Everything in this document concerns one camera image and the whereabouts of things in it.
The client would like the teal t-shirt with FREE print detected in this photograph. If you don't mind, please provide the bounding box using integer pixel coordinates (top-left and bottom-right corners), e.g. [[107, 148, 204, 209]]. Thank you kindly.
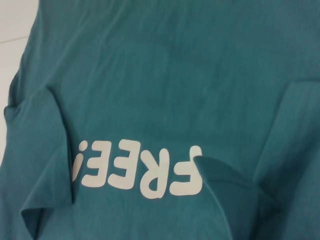
[[0, 0, 320, 240]]

